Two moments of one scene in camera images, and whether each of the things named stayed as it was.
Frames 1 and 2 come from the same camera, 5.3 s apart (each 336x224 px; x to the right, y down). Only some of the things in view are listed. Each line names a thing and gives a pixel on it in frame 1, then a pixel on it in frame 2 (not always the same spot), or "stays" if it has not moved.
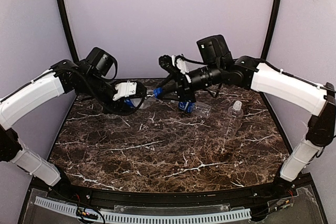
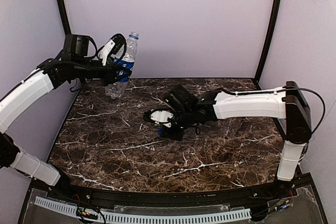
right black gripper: [181, 85] → [171, 128]
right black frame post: [277, 0] stays
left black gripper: [140, 94] → [113, 74]
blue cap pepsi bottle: [139, 103] → [115, 91]
